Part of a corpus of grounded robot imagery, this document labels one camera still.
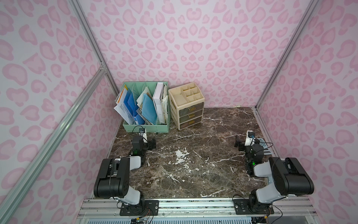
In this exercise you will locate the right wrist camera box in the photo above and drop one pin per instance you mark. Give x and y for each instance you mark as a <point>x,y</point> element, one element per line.
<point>250,138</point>

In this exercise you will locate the grey blue calculator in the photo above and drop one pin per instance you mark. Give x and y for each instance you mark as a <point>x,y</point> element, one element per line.
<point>267,146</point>

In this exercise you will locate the beige three-drawer organizer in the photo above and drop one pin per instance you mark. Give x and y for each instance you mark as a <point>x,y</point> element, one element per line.
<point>187,105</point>

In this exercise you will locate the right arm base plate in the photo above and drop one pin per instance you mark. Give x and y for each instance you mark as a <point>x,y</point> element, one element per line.
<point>247,207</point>

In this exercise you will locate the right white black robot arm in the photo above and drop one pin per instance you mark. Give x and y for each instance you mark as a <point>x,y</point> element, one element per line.
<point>285,177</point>

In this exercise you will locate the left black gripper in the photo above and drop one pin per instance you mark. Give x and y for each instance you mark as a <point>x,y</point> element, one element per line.
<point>151,144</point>

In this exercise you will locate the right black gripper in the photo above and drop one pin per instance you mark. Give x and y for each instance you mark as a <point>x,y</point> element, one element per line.
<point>240,143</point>

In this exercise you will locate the blue folders in organizer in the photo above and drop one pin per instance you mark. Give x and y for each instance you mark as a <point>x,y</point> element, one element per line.
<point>133,107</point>

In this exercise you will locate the aluminium front rail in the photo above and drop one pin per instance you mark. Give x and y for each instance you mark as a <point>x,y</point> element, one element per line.
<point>294,210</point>

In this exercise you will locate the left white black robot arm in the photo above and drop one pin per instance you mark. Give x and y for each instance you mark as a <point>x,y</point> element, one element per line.
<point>113,180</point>

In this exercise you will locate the green file organizer box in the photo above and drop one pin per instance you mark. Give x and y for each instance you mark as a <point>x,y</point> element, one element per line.
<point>137,88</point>

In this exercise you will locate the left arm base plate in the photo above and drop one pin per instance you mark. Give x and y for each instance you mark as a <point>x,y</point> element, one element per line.
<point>149,207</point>

